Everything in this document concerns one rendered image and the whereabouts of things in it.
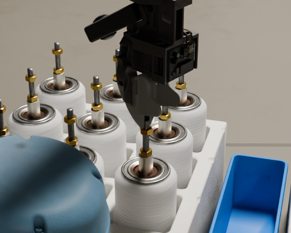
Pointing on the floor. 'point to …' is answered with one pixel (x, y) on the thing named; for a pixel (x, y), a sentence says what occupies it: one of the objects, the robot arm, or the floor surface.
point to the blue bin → (251, 196)
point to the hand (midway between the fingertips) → (141, 116)
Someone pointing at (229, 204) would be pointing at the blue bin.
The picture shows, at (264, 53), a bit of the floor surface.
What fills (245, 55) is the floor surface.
